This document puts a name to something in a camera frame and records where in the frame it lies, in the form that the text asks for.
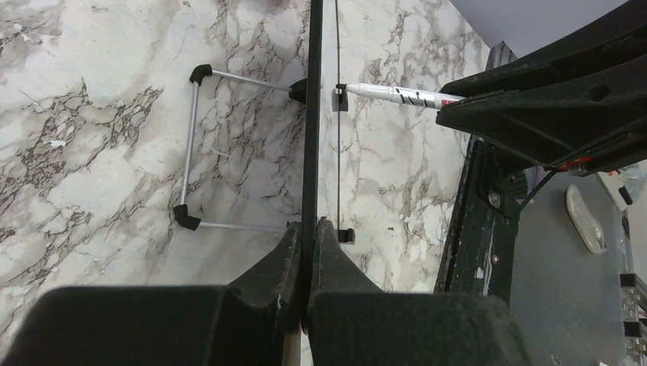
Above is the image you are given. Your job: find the aluminium right side rail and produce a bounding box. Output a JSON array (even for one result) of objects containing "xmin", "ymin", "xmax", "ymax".
[{"xmin": 485, "ymin": 41, "xmax": 517, "ymax": 71}]

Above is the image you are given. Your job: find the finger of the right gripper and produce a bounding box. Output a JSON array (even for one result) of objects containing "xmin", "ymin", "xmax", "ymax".
[
  {"xmin": 436, "ymin": 80, "xmax": 646, "ymax": 173},
  {"xmin": 441, "ymin": 1, "xmax": 646, "ymax": 99}
]

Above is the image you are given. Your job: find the white red marker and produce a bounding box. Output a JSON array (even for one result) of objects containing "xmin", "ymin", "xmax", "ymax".
[{"xmin": 336, "ymin": 83, "xmax": 465, "ymax": 110}]

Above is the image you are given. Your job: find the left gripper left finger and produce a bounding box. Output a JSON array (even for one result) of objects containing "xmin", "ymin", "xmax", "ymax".
[{"xmin": 4, "ymin": 223, "xmax": 301, "ymax": 365}]

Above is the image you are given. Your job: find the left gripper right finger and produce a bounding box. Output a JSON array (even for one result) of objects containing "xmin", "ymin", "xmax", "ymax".
[{"xmin": 308, "ymin": 218, "xmax": 531, "ymax": 365}]

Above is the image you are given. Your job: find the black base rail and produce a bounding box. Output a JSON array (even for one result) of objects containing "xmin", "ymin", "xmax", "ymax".
[{"xmin": 434, "ymin": 136, "xmax": 528, "ymax": 302}]

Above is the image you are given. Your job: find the black framed whiteboard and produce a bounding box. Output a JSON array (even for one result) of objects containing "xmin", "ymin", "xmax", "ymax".
[{"xmin": 173, "ymin": 0, "xmax": 356, "ymax": 329}]

